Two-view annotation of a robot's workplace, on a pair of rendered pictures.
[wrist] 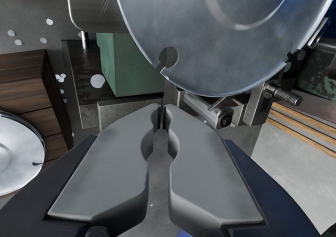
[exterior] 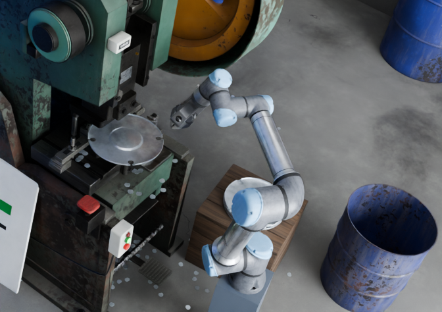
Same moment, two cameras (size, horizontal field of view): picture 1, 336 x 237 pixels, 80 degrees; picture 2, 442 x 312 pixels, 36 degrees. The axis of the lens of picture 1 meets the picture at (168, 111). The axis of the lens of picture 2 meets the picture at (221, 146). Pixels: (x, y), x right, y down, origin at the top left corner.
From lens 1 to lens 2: 2.50 m
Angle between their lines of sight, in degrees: 15
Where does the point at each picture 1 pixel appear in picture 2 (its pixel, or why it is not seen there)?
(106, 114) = (181, 152)
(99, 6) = (164, 152)
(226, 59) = (143, 128)
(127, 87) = not seen: hidden behind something
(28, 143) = (233, 191)
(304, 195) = not seen: outside the picture
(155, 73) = not seen: hidden behind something
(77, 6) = (168, 153)
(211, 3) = (142, 139)
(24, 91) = (210, 211)
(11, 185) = (262, 183)
